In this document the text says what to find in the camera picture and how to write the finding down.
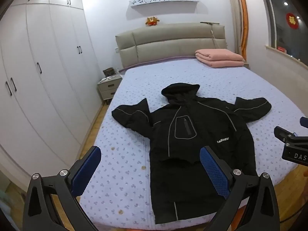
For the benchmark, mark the dark window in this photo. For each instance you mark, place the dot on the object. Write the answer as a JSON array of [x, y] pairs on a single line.
[[284, 16]]

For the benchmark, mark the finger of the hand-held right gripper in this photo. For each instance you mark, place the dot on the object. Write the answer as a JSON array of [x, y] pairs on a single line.
[[282, 132], [304, 121]]

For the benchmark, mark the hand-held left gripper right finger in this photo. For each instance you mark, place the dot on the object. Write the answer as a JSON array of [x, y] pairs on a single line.
[[214, 173]]

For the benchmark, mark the white wardrobe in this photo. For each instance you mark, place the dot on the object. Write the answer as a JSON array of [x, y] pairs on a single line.
[[48, 77]]

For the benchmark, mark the beige curtain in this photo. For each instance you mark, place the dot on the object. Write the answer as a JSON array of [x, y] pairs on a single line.
[[234, 16]]

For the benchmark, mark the beige padded headboard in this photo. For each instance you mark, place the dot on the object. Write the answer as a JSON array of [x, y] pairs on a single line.
[[168, 43]]

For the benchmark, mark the small red box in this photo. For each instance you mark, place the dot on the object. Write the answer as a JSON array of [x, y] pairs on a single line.
[[282, 49]]

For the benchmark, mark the red round window decoration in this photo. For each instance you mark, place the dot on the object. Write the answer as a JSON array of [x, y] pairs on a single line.
[[292, 20]]

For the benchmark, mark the folded pink blanket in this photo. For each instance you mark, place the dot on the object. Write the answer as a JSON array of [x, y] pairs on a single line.
[[220, 57]]

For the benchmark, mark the orange curtain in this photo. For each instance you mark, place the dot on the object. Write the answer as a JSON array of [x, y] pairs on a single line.
[[245, 21]]

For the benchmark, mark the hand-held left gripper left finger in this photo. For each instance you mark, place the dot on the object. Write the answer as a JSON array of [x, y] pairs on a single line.
[[86, 170]]

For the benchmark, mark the black hooded jacket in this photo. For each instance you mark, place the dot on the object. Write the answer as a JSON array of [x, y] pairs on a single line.
[[192, 149]]

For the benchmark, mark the bed with floral sheet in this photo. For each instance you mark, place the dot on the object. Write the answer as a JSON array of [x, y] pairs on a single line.
[[125, 137]]

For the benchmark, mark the small brown basket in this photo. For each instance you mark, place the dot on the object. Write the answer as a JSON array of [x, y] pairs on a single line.
[[108, 72]]

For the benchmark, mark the beige nightstand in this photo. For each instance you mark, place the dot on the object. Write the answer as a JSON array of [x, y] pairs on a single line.
[[108, 87]]

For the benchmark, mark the orange plush toy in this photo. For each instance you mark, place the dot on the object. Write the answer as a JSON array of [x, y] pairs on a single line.
[[152, 21]]

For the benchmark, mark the white dishes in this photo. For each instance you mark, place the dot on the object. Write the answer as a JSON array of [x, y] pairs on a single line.
[[108, 78]]

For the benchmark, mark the white patterned wall shelf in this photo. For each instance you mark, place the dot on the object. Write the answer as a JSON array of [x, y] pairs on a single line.
[[166, 0]]

